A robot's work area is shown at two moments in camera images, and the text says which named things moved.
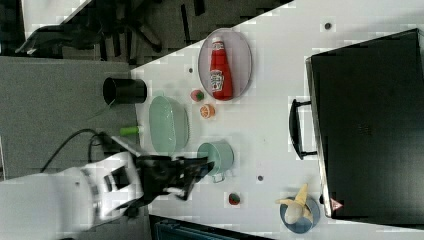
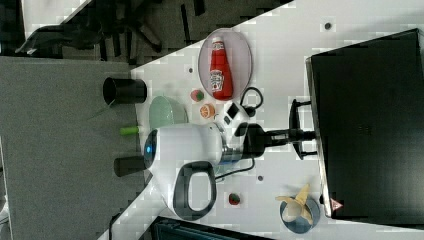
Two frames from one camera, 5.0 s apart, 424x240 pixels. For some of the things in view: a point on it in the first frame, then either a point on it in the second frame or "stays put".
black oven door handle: x=295 y=129 stays put
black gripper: x=161 y=174 -> x=255 y=138
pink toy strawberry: x=197 y=95 stays put
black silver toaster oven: x=367 y=104 stays put
